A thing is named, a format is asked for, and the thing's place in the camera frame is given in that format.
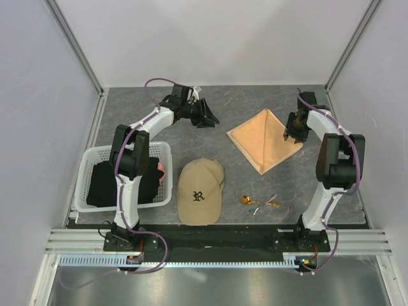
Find white plastic basket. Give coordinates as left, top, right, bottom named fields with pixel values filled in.
left=74, top=142, right=173, bottom=213

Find right aluminium frame post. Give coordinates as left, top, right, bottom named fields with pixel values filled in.
left=324, top=0, right=383, bottom=93

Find gold spoon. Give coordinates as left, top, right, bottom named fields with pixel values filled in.
left=240, top=194, right=281, bottom=207

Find pink item in basket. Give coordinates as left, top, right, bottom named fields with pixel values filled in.
left=157, top=162, right=166, bottom=180

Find left aluminium frame post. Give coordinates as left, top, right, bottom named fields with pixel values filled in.
left=44, top=0, right=105, bottom=96

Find tan baseball cap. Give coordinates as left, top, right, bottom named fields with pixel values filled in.
left=177, top=158, right=224, bottom=226

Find aluminium frame post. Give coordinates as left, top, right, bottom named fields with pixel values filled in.
left=324, top=0, right=383, bottom=93
left=44, top=0, right=105, bottom=96

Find peach satin napkin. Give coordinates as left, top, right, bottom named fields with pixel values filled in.
left=227, top=108, right=303, bottom=175

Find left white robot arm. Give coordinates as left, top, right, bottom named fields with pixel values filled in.
left=109, top=84, right=219, bottom=251

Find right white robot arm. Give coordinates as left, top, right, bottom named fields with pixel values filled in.
left=283, top=91, right=365, bottom=251

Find silver fork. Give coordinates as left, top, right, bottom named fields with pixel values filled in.
left=245, top=194, right=278, bottom=217

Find white cable duct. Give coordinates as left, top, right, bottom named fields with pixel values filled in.
left=59, top=254, right=317, bottom=268

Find black folded cloth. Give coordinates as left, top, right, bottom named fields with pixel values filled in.
left=86, top=157, right=163, bottom=208

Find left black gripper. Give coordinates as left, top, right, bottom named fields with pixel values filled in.
left=182, top=99, right=220, bottom=129

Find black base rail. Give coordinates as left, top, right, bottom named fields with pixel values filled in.
left=103, top=224, right=331, bottom=253

